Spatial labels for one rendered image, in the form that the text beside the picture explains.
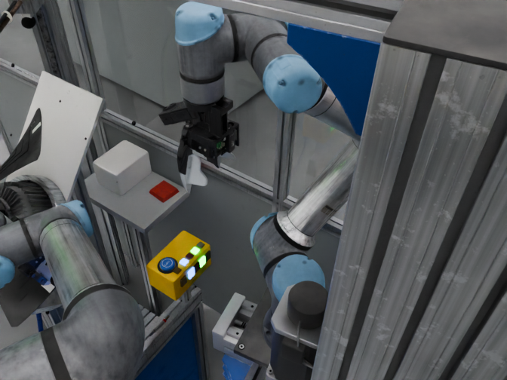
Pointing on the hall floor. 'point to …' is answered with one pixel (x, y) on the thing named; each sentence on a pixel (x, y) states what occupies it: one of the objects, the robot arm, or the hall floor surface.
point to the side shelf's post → (146, 271)
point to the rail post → (201, 343)
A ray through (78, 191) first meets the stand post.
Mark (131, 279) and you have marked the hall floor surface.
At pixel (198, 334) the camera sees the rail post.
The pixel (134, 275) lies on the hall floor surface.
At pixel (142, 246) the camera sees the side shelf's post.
